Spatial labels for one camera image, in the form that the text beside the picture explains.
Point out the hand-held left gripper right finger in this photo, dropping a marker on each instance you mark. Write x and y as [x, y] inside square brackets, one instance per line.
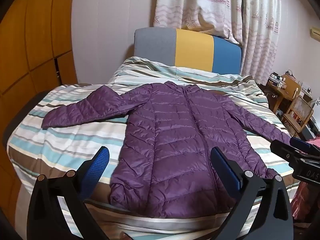
[226, 166]

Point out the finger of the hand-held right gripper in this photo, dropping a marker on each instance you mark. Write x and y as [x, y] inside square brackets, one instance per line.
[281, 148]
[300, 143]

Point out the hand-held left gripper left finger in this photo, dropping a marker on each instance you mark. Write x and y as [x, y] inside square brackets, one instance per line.
[99, 161]

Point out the purple puffer jacket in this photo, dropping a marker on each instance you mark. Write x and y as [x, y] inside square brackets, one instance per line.
[175, 135]

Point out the pink cloth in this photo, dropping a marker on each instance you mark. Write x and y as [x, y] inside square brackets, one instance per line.
[306, 197]

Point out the wooden chair with woven seat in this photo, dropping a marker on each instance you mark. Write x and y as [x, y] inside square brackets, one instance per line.
[298, 112]

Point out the striped bed cover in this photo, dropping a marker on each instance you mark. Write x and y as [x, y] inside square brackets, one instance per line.
[62, 145]

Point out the wooden chair with solid back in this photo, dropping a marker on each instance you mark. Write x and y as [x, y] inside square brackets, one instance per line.
[291, 87]

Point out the cluttered wooden desk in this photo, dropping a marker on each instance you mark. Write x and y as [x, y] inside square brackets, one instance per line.
[273, 90]

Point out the grey yellow blue headboard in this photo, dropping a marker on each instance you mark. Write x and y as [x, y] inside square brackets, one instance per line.
[193, 50]

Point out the wooden wardrobe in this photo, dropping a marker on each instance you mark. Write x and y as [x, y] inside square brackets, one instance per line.
[32, 42]

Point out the ship print curtain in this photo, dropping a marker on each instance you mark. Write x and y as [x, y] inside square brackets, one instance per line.
[215, 7]

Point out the wall air conditioner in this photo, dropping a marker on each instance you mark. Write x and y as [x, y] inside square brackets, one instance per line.
[315, 33]

